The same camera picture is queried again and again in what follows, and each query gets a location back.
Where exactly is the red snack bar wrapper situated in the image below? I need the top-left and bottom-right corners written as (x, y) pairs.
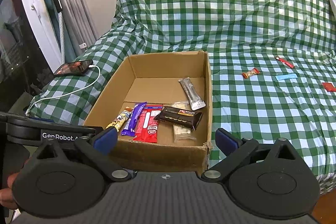
top-left (133, 105), bottom-right (163, 143)

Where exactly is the purple chocolate bar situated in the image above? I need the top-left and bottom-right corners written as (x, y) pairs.
top-left (121, 102), bottom-right (147, 137)

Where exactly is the open cardboard box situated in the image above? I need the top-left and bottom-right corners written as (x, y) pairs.
top-left (84, 51), bottom-right (213, 173)

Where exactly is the yellow snack bar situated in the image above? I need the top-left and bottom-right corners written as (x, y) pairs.
top-left (106, 107), bottom-right (133, 132)

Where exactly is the thin red stick packet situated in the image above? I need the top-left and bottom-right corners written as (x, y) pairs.
top-left (275, 56), bottom-right (294, 69)

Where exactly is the black chocolate bar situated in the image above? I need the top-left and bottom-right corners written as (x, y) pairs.
top-left (154, 106), bottom-right (203, 131)

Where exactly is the small red square packet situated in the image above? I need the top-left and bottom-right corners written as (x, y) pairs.
top-left (322, 83), bottom-right (336, 92)

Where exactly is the white charging cable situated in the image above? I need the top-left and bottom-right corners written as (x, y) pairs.
top-left (24, 64), bottom-right (102, 115)

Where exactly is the silver snack stick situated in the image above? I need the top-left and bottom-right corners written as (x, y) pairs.
top-left (178, 77), bottom-right (206, 111)

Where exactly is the grey curtain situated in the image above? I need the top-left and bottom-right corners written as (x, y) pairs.
top-left (60, 0), bottom-right (98, 62)

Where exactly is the small red-brown candy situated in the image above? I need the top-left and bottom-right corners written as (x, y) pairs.
top-left (242, 68), bottom-right (260, 79)

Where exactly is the clear rice cracker pack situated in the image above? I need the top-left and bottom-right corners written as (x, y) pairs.
top-left (171, 101), bottom-right (196, 142)

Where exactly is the green checkered sofa cover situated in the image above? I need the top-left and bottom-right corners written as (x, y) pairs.
top-left (27, 0), bottom-right (335, 193)

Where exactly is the black smartphone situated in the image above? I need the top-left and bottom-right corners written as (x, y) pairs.
top-left (54, 60), bottom-right (93, 77)

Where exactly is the person's left hand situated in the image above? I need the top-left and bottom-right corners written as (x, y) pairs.
top-left (0, 173), bottom-right (19, 210)

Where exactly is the blue stick packet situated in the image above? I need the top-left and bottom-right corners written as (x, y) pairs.
top-left (276, 73), bottom-right (298, 81)

